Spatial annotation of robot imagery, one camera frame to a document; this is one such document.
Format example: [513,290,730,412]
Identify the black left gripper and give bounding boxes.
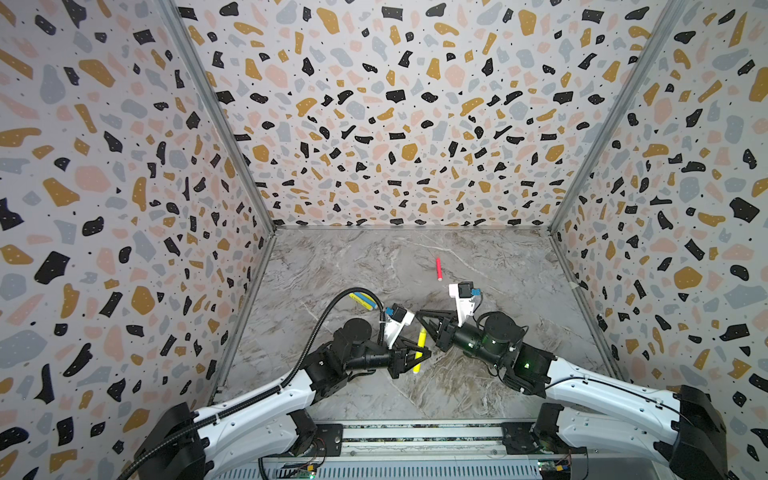
[343,332,428,375]

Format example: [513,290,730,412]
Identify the yellow highlighter pen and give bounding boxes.
[412,327,428,374]
[349,292,372,311]

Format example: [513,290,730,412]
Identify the pink highlighter pen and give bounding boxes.
[435,257,443,281]

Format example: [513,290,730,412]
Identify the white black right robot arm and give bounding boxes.
[415,310,729,479]

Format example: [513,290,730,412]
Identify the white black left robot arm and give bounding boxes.
[120,318,431,479]

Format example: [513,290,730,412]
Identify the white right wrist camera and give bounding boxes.
[448,281,482,327]

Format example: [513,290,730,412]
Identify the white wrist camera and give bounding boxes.
[384,303,415,349]
[448,281,482,327]

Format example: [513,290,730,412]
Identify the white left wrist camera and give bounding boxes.
[384,303,415,349]

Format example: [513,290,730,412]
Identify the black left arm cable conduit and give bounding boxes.
[116,286,385,480]

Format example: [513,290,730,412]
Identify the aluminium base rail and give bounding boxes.
[218,420,673,479]

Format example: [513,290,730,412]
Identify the metal corner post left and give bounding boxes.
[155,0,275,237]

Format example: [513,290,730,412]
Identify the metal corner post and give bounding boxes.
[155,0,275,237]
[548,0,686,236]

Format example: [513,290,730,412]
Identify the metal corner post right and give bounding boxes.
[548,0,686,236]

